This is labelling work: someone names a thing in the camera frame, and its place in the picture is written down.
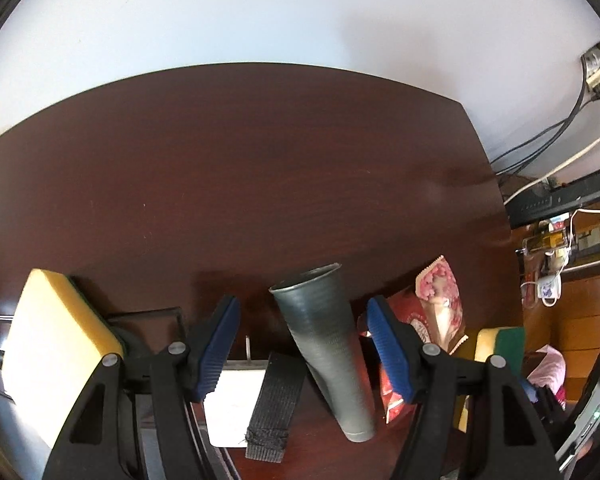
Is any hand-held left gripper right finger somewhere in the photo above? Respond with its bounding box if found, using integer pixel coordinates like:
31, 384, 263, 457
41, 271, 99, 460
366, 295, 563, 480

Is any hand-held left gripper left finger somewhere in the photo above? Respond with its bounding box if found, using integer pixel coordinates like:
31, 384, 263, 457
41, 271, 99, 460
41, 294, 242, 480

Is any dark grey cone spool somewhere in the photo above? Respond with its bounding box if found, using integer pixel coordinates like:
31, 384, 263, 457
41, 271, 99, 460
269, 261, 376, 443

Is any pink cloth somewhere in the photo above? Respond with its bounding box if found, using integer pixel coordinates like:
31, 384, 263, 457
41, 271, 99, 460
527, 344, 567, 401

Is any green and yellow scouring sponge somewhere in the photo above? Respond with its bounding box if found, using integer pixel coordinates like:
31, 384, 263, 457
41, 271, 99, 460
457, 326, 526, 433

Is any red snack packet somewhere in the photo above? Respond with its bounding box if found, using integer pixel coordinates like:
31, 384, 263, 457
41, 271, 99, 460
357, 256, 468, 423

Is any wooden cabinet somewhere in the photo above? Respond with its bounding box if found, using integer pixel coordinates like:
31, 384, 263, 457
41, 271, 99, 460
516, 220, 600, 403

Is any white mug blue print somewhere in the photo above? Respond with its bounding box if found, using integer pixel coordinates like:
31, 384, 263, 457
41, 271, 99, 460
537, 275, 562, 307

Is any large yellow sponge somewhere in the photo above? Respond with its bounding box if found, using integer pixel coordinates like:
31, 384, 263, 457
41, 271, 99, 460
2, 269, 126, 448

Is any black monitor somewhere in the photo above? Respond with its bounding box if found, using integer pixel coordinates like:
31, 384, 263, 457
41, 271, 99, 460
504, 165, 600, 228

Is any white adapter with black strap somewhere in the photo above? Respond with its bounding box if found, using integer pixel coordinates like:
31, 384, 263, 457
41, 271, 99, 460
202, 335, 308, 463

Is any thin white charging cable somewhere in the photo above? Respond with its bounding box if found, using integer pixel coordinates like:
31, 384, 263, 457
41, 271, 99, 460
520, 205, 600, 306

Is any thick white cable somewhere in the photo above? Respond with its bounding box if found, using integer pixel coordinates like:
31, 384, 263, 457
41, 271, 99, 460
502, 102, 600, 206

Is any black cable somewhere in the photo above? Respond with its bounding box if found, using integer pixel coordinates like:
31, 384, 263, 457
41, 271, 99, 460
495, 95, 598, 177
490, 72, 595, 166

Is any wall power outlet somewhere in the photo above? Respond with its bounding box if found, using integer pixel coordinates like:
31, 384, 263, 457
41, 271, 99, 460
580, 42, 600, 103

